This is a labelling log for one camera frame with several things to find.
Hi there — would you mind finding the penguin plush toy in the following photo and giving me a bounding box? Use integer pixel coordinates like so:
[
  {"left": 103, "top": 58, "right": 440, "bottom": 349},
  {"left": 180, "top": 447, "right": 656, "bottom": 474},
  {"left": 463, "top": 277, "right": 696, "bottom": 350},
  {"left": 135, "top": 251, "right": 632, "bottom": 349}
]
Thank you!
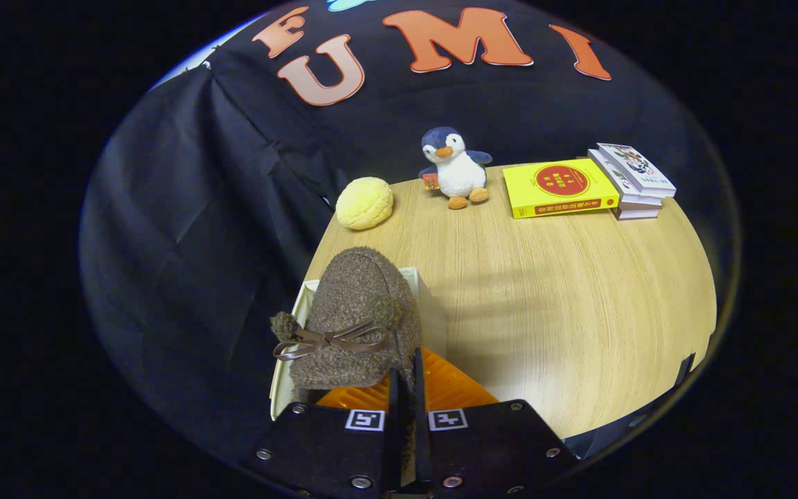
[{"left": 418, "top": 126, "right": 493, "bottom": 210}]

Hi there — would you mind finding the brown fuzzy shoe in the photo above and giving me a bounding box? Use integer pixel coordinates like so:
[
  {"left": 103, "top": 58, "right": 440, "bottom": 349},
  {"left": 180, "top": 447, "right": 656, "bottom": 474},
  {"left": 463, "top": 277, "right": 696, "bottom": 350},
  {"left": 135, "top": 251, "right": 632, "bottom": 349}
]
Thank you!
[{"left": 271, "top": 246, "right": 424, "bottom": 392}]

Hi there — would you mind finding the white book green print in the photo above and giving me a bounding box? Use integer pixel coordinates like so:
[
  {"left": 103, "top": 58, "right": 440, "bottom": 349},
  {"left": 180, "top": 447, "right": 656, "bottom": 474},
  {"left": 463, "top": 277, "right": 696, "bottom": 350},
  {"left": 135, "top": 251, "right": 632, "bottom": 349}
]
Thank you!
[{"left": 587, "top": 149, "right": 664, "bottom": 207}]

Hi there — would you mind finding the beige fabric storage box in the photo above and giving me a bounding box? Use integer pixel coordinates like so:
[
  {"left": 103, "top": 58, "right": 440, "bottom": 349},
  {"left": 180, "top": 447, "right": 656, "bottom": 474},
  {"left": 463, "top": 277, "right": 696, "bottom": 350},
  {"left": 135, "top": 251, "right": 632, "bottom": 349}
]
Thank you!
[{"left": 269, "top": 267, "right": 448, "bottom": 421}]

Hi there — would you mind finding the yellow bun plush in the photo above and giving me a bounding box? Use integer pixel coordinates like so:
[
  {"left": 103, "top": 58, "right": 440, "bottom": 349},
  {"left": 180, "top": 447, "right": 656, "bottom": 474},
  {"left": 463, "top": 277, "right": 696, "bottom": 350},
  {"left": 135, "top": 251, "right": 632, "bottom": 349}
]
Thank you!
[{"left": 335, "top": 177, "right": 394, "bottom": 231}]

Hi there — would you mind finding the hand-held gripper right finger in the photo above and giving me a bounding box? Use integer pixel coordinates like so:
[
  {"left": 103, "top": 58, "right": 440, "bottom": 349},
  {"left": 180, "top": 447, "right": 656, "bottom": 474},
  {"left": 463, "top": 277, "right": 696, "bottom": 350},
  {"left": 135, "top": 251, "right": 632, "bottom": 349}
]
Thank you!
[{"left": 413, "top": 348, "right": 580, "bottom": 499}]

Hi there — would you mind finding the yellow book red circle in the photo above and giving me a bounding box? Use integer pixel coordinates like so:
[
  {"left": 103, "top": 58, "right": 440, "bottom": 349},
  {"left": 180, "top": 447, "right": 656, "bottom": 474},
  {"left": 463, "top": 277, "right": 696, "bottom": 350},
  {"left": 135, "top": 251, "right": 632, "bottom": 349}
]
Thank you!
[{"left": 502, "top": 159, "right": 620, "bottom": 220}]

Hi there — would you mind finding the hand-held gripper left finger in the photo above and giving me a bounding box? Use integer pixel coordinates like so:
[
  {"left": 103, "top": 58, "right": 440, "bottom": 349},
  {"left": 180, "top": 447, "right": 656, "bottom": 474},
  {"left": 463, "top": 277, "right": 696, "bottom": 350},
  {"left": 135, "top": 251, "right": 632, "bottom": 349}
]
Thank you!
[{"left": 243, "top": 367, "right": 401, "bottom": 499}]

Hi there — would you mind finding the white book dark cover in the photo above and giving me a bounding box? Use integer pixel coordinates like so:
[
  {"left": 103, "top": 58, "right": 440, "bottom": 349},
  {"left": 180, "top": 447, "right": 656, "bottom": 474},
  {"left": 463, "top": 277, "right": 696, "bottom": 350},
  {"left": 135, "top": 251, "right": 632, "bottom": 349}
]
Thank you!
[{"left": 610, "top": 203, "right": 662, "bottom": 221}]

